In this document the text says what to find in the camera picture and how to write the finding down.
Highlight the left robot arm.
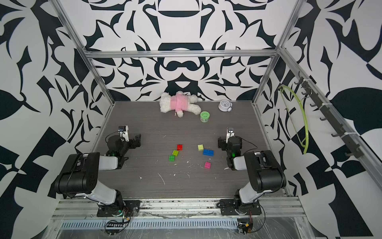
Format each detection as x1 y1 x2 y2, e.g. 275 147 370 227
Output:
54 134 141 215

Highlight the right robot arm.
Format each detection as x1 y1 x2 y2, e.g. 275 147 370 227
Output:
217 136 287 214

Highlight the blue lego brick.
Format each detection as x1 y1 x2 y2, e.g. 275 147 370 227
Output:
203 149 214 156

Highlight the white alarm clock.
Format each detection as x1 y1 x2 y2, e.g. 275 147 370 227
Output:
218 100 232 112

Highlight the green lidded jar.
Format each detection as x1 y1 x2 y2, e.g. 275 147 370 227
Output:
200 111 210 123

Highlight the white teddy bear pink shirt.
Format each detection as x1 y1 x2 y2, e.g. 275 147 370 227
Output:
159 91 202 118

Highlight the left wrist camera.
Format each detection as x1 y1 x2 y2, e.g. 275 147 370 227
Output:
118 125 129 142

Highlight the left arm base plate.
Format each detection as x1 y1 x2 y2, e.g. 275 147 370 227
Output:
96 200 141 217

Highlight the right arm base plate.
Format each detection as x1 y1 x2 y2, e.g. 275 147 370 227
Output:
216 199 262 216

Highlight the aluminium frame rail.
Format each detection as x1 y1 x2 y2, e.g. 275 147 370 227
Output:
85 49 276 59

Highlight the black wall hook rail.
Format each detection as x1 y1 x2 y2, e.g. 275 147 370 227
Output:
295 71 365 159

